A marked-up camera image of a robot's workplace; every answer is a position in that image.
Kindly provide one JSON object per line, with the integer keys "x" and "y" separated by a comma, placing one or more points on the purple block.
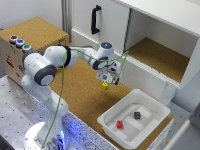
{"x": 137, "y": 115}

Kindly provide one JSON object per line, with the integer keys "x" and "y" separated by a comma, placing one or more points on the green button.
{"x": 26, "y": 47}

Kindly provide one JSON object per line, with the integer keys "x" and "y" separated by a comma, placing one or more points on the pink block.
{"x": 120, "y": 124}

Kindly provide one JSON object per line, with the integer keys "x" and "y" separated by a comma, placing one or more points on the white cabinet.
{"x": 160, "y": 50}

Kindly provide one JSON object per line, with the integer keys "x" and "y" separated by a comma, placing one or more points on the white plastic box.
{"x": 133, "y": 118}

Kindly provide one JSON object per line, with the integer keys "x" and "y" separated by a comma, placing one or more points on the blue button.
{"x": 20, "y": 42}

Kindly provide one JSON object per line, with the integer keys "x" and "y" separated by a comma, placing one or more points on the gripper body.
{"x": 107, "y": 72}

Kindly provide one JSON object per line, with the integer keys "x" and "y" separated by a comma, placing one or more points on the white sliding door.
{"x": 100, "y": 21}

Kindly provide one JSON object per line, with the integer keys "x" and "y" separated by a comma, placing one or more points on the yellow block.
{"x": 105, "y": 86}

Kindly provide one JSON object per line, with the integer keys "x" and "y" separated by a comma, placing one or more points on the wooden drawer box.
{"x": 30, "y": 40}

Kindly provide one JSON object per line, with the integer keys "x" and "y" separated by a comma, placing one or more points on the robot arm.
{"x": 46, "y": 71}

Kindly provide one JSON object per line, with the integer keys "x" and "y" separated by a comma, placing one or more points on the red button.
{"x": 13, "y": 38}

